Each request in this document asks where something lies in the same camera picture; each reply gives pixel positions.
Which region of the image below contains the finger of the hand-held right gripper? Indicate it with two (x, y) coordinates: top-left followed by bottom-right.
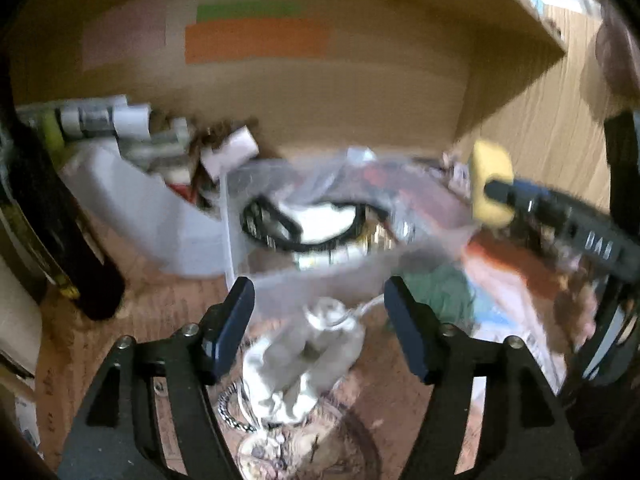
(484, 179), (568, 228)

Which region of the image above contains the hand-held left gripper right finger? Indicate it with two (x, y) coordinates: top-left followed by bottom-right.
(383, 275), (584, 480)

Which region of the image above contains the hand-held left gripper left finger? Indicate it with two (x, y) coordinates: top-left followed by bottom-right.
(57, 276), (256, 480)

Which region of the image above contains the yellow sponge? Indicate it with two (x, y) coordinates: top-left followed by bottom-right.
(469, 140), (516, 228)

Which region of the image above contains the clear plastic bag with bracelets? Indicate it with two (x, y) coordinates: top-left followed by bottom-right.
(220, 147), (478, 323)

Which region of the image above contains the green cloth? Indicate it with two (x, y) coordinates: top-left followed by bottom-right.
(400, 265), (478, 333)

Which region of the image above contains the orange cloth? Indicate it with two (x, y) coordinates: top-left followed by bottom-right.
(462, 240), (571, 306)

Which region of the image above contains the white crumpled plastic bag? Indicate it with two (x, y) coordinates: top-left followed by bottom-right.
(241, 297), (366, 426)

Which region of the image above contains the round patterned plate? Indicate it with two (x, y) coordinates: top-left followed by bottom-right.
(237, 400), (383, 480)

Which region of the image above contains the white plastic sheet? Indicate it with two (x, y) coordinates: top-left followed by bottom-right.
(60, 139), (232, 279)

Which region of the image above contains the dark bottle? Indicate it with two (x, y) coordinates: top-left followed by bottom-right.
(0, 55), (127, 322)

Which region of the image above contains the wooden shelf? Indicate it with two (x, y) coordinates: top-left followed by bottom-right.
(10, 0), (571, 156)

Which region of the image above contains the orange paper sticker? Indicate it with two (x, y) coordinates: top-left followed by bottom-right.
(184, 17), (332, 65)

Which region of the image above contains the pink paper sticker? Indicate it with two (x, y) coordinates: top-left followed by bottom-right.
(80, 10), (168, 72)

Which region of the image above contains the green paper sticker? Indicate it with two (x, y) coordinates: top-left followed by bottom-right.
(196, 0), (306, 23)

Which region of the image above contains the black and white cord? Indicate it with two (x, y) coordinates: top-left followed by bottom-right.
(217, 382), (261, 433)

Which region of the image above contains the black cable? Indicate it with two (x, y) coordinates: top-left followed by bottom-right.
(240, 194), (396, 253)

